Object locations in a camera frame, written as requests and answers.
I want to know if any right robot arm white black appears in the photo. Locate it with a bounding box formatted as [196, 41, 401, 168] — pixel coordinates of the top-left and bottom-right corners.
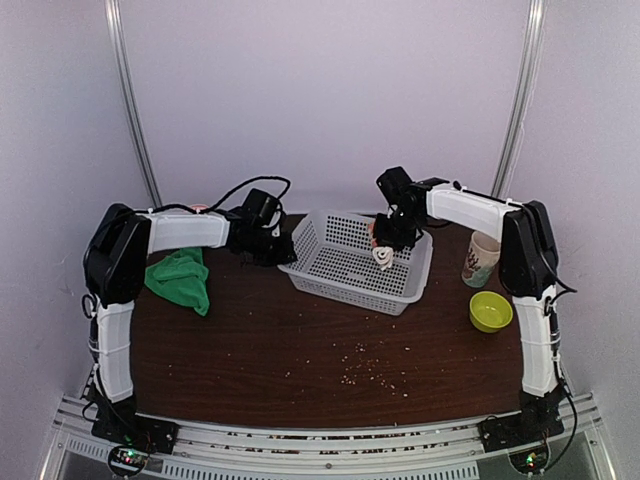
[372, 167, 572, 442]

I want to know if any right aluminium frame post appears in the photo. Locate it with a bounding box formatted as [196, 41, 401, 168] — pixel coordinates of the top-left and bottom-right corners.
[491, 0, 547, 198]

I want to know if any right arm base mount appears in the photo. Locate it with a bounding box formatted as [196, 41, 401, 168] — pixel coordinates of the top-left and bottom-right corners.
[477, 413, 564, 477]

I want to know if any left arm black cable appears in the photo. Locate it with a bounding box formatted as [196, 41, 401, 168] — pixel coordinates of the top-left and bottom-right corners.
[149, 174, 292, 216]

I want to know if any orange rabbit pattern towel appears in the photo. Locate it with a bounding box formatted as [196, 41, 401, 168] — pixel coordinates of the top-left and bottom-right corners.
[368, 222, 394, 271]

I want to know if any ceramic mug floral pattern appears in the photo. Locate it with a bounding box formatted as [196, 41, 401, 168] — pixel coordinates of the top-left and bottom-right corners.
[461, 231, 501, 288]

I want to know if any white plastic mesh basket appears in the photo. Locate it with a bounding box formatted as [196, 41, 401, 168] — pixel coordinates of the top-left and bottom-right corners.
[278, 210, 433, 316]

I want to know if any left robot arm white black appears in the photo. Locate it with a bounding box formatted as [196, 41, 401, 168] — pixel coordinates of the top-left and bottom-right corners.
[83, 188, 297, 444]

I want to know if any left aluminium frame post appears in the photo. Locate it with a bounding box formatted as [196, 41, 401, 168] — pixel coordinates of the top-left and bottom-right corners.
[104, 0, 162, 207]

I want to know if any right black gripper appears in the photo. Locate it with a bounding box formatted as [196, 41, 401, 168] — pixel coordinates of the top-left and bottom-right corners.
[374, 206, 423, 249]

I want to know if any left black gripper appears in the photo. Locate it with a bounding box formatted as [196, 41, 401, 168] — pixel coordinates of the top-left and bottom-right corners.
[241, 228, 297, 267]

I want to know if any aluminium frame post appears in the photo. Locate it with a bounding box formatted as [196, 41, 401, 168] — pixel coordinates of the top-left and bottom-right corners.
[491, 0, 547, 198]
[104, 0, 162, 207]

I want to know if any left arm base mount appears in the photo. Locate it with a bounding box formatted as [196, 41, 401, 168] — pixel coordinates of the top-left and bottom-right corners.
[91, 416, 179, 479]

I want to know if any aluminium front rail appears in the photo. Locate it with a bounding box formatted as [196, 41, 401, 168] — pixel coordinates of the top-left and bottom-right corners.
[36, 394, 621, 479]

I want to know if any green microfiber towel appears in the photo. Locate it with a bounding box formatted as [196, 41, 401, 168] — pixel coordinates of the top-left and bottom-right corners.
[144, 247, 210, 317]

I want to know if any lime green bowl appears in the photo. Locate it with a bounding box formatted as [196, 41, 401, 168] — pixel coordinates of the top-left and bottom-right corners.
[469, 291, 513, 333]

